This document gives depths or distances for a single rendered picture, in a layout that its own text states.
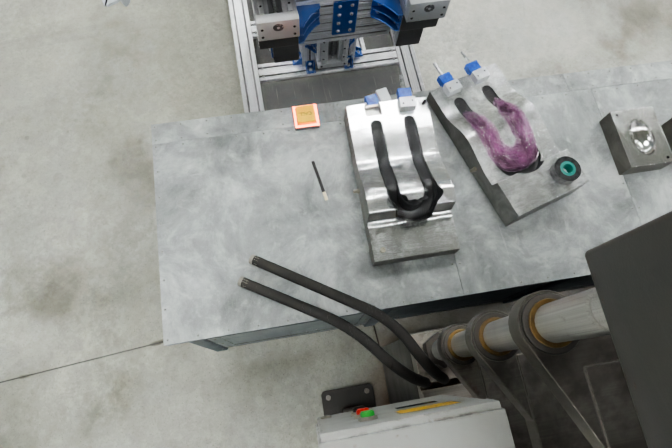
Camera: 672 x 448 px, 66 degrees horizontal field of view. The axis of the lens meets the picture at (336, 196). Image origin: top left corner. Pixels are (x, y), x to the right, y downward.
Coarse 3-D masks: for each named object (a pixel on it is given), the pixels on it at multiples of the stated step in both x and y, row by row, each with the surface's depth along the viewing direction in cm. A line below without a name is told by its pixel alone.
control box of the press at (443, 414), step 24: (336, 408) 217; (360, 408) 98; (384, 408) 108; (408, 408) 98; (432, 408) 89; (456, 408) 83; (480, 408) 83; (336, 432) 81; (360, 432) 81; (384, 432) 80; (408, 432) 81; (432, 432) 81; (456, 432) 81; (480, 432) 81; (504, 432) 81
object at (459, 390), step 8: (440, 328) 154; (416, 336) 152; (416, 368) 151; (424, 376) 149; (448, 376) 149; (432, 384) 150; (440, 384) 151; (448, 384) 151; (456, 384) 149; (424, 392) 147; (432, 392) 147; (440, 392) 148; (448, 392) 148; (456, 392) 148; (464, 392) 148
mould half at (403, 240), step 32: (352, 128) 162; (384, 128) 163; (352, 160) 167; (384, 192) 151; (416, 192) 151; (448, 192) 152; (384, 224) 155; (416, 224) 156; (448, 224) 156; (384, 256) 152; (416, 256) 154
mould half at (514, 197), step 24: (432, 96) 172; (456, 96) 172; (480, 96) 172; (504, 96) 172; (456, 120) 168; (504, 120) 165; (456, 144) 171; (480, 144) 162; (552, 144) 166; (480, 168) 162; (504, 192) 155; (528, 192) 156; (552, 192) 156; (504, 216) 161
